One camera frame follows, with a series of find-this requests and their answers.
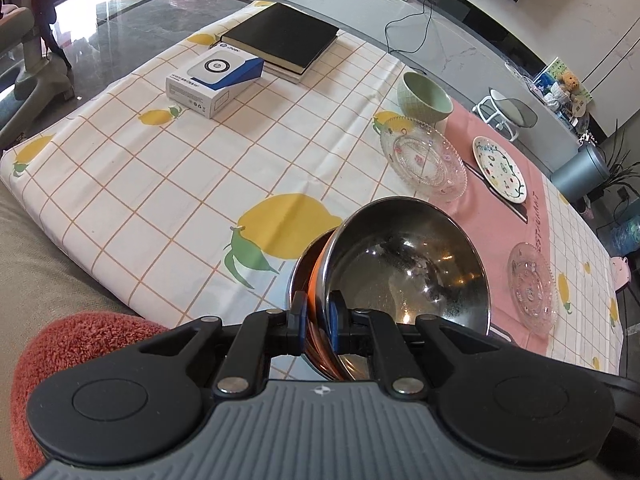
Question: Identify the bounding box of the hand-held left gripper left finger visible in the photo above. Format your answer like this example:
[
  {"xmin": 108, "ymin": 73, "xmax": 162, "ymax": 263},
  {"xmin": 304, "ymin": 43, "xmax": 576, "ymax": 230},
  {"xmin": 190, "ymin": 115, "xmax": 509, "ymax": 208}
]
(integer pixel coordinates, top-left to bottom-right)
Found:
[{"xmin": 140, "ymin": 291, "xmax": 308, "ymax": 400}]

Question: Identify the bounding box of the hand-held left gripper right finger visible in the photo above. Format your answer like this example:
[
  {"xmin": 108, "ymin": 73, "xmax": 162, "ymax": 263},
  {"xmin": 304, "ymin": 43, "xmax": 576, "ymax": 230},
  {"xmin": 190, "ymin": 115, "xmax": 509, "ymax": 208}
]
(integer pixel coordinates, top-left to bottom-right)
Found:
[{"xmin": 329, "ymin": 291, "xmax": 503, "ymax": 400}]

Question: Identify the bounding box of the small clear glass plate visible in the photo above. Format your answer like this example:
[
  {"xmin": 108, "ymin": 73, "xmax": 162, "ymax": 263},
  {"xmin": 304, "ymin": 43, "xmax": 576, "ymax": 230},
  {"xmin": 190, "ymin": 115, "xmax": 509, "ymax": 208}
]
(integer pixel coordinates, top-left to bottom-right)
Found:
[{"xmin": 507, "ymin": 242, "xmax": 559, "ymax": 337}]

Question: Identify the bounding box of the white fruit-print plate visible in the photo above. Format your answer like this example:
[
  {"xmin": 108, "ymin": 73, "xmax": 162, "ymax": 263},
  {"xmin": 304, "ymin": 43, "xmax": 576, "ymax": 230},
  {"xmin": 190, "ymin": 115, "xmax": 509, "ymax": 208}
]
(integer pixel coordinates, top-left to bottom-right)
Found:
[{"xmin": 472, "ymin": 136, "xmax": 529, "ymax": 204}]

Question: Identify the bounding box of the green ceramic bowl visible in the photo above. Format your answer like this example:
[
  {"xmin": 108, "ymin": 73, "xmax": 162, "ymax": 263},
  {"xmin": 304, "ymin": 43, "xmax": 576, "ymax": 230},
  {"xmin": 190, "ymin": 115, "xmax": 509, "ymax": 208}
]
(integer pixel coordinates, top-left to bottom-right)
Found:
[{"xmin": 397, "ymin": 71, "xmax": 453, "ymax": 126}]

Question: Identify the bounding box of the pink piggy figure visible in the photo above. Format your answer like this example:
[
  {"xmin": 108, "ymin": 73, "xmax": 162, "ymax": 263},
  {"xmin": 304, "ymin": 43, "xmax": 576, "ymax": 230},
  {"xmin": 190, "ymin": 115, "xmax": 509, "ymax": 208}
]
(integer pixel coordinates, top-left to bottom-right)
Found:
[{"xmin": 611, "ymin": 255, "xmax": 632, "ymax": 291}]

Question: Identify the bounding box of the blue water bottle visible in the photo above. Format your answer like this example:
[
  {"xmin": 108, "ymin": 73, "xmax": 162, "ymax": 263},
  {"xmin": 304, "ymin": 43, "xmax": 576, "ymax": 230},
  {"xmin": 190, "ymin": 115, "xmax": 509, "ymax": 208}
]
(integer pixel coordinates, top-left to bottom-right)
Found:
[{"xmin": 607, "ymin": 220, "xmax": 640, "ymax": 261}]

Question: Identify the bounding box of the pink placemat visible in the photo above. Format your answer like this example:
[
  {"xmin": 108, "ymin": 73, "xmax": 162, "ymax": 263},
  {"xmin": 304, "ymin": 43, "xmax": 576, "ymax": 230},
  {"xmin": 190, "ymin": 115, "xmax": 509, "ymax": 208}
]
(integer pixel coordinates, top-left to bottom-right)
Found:
[{"xmin": 372, "ymin": 95, "xmax": 551, "ymax": 356}]

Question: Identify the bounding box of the large floral glass plate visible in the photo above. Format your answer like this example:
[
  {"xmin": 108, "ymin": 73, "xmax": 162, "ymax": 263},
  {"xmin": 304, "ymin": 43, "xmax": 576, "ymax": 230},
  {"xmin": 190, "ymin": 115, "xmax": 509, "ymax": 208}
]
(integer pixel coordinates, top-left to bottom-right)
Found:
[{"xmin": 379, "ymin": 116, "xmax": 468, "ymax": 204}]

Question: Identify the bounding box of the lemon-print checked tablecloth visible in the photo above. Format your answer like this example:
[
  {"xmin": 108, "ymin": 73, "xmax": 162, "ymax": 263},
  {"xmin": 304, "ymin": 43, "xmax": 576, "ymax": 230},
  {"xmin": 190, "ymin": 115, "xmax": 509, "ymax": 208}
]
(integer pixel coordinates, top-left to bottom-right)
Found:
[{"xmin": 0, "ymin": 0, "xmax": 626, "ymax": 381}]

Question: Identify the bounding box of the grey trash can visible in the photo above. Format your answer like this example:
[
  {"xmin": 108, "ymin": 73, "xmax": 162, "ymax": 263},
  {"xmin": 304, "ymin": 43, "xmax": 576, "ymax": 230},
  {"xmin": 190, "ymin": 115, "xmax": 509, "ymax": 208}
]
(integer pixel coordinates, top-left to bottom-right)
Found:
[{"xmin": 550, "ymin": 142, "xmax": 608, "ymax": 201}]

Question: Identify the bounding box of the spiky potted plant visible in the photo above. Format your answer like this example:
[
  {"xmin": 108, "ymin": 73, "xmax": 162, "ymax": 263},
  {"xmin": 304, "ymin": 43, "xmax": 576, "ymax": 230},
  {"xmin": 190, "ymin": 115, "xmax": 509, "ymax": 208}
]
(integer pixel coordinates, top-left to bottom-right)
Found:
[{"xmin": 595, "ymin": 120, "xmax": 640, "ymax": 196}]

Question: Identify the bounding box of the red towel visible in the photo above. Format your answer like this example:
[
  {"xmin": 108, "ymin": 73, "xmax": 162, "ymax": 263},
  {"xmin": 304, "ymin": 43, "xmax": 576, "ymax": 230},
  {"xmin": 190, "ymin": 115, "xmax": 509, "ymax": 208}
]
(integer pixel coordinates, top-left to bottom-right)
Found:
[{"xmin": 11, "ymin": 311, "xmax": 171, "ymax": 466}]

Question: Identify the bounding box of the white and blue box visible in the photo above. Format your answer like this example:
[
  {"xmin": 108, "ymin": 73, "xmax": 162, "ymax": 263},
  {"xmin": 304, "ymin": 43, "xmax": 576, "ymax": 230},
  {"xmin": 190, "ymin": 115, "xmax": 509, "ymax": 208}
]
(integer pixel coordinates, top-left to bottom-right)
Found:
[{"xmin": 166, "ymin": 49, "xmax": 265, "ymax": 120}]

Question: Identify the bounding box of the beige sofa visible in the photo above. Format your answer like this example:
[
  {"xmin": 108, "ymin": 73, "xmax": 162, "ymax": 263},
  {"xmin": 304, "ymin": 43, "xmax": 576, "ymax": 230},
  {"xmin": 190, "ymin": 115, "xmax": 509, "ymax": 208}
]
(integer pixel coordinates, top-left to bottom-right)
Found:
[{"xmin": 0, "ymin": 190, "xmax": 141, "ymax": 461}]

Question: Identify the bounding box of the white round stool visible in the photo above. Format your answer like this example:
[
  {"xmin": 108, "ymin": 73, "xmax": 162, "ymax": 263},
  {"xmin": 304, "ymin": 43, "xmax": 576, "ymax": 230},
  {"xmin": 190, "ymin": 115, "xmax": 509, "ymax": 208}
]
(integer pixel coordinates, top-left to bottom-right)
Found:
[{"xmin": 472, "ymin": 87, "xmax": 538, "ymax": 141}]

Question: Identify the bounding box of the black hardcover book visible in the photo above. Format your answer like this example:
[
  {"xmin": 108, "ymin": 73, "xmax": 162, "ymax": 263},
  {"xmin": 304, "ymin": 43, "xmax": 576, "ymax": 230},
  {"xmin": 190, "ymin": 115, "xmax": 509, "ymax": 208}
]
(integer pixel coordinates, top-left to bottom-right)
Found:
[{"xmin": 220, "ymin": 2, "xmax": 340, "ymax": 75}]

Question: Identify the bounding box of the grey marble cabinet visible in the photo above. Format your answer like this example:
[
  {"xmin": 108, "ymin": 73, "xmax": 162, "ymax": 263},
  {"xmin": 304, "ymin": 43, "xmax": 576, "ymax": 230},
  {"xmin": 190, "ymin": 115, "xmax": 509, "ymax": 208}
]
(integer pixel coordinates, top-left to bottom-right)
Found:
[{"xmin": 245, "ymin": 0, "xmax": 601, "ymax": 171}]

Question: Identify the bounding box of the teddy bear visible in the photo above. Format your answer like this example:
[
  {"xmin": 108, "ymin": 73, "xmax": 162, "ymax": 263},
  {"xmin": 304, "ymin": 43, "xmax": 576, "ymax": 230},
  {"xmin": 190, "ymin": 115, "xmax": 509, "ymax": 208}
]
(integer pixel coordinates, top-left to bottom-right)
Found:
[{"xmin": 547, "ymin": 72, "xmax": 581, "ymax": 106}]

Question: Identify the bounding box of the colourful picture card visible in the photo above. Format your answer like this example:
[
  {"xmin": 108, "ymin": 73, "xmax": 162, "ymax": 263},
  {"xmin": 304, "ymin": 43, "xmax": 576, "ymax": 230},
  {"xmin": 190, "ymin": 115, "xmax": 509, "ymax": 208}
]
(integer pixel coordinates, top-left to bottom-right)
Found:
[{"xmin": 532, "ymin": 56, "xmax": 593, "ymax": 103}]

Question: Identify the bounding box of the grey chair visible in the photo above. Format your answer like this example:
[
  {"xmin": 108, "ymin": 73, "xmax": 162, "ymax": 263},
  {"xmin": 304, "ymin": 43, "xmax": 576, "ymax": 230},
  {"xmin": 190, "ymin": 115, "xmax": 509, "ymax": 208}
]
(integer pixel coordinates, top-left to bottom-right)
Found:
[{"xmin": 0, "ymin": 5, "xmax": 76, "ymax": 106}]

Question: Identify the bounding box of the black cable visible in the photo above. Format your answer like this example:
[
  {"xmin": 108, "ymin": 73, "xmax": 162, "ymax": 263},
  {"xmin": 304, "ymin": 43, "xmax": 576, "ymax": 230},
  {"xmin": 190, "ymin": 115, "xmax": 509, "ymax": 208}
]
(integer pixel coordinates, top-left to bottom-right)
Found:
[{"xmin": 384, "ymin": 0, "xmax": 436, "ymax": 56}]

